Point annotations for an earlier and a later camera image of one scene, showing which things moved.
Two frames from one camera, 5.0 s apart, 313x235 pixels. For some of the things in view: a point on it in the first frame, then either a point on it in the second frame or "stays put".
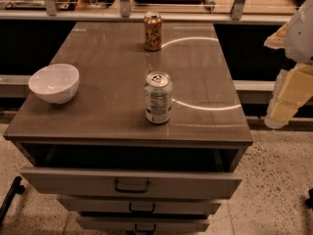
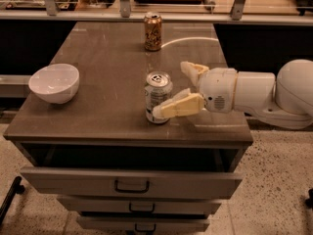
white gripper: x=301 y=38 → x=217 y=89
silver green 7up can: x=157 y=97 stays put
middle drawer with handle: x=140 y=206 stays put
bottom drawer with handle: x=142 y=224 stays put
